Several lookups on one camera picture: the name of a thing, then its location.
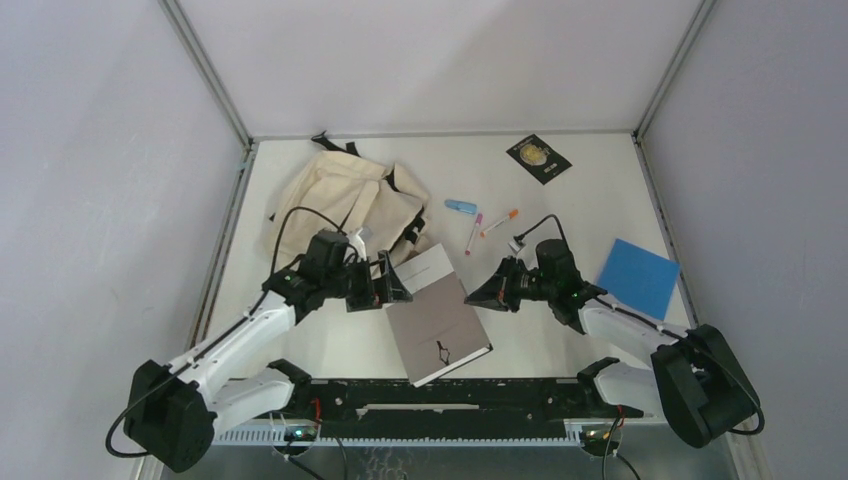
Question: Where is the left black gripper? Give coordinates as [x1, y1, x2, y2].
[323, 251, 411, 312]

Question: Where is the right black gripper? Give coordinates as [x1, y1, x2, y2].
[465, 255, 556, 313]

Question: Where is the grey and white book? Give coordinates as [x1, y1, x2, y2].
[386, 244, 493, 388]

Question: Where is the beige canvas student bag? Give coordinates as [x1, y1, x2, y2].
[266, 134, 431, 269]

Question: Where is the blue notebook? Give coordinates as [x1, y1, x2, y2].
[597, 239, 680, 321]

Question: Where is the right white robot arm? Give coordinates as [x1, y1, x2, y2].
[465, 239, 765, 448]

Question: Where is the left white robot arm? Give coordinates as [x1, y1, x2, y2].
[113, 230, 412, 472]

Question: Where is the pink marker pen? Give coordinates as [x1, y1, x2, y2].
[464, 212, 483, 256]

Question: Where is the orange marker pen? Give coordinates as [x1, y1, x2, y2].
[480, 209, 519, 238]

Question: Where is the light blue eraser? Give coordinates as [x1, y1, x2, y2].
[444, 199, 478, 216]

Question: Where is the black booklet with gold emblem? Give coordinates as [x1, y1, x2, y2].
[506, 134, 572, 185]

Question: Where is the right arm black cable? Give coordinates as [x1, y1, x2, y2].
[513, 213, 766, 437]

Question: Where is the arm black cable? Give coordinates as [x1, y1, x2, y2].
[104, 206, 346, 460]
[513, 213, 766, 437]

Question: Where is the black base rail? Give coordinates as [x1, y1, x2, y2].
[279, 377, 643, 442]

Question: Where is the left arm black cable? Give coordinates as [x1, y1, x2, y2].
[104, 206, 346, 460]

